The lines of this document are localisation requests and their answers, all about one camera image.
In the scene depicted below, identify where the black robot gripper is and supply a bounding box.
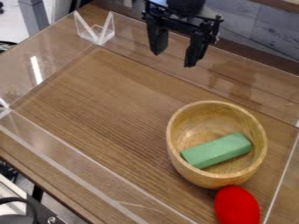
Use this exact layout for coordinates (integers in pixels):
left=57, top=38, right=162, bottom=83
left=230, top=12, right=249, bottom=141
left=142, top=0, right=224, bottom=67

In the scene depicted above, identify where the light wooden bowl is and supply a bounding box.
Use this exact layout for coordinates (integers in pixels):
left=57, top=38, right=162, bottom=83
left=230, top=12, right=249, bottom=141
left=165, top=101, right=266, bottom=189

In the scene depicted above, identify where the red plush strawberry fruit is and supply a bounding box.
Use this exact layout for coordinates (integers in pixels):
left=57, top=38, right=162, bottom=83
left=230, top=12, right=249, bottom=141
left=214, top=185, right=260, bottom=224

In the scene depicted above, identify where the green rectangular block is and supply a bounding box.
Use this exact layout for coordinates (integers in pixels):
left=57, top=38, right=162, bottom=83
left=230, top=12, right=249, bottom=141
left=180, top=133, right=252, bottom=169

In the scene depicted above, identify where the black table leg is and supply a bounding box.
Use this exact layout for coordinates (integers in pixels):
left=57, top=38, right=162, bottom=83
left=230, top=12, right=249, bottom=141
left=31, top=185, right=42, bottom=202

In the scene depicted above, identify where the clear acrylic corner bracket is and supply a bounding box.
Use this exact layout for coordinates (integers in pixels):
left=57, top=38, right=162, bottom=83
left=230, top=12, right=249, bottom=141
left=73, top=10, right=114, bottom=46

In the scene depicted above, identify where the clear acrylic enclosure wall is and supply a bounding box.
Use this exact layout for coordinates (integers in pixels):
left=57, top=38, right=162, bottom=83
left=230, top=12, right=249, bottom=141
left=0, top=5, right=299, bottom=224

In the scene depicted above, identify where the grey post top left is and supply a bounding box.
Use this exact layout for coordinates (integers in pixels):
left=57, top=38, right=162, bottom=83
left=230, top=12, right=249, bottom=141
left=17, top=0, right=49, bottom=36

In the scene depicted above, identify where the black cable lower left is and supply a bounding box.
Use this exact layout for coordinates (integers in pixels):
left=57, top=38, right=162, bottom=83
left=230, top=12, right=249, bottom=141
left=0, top=196, right=39, bottom=224

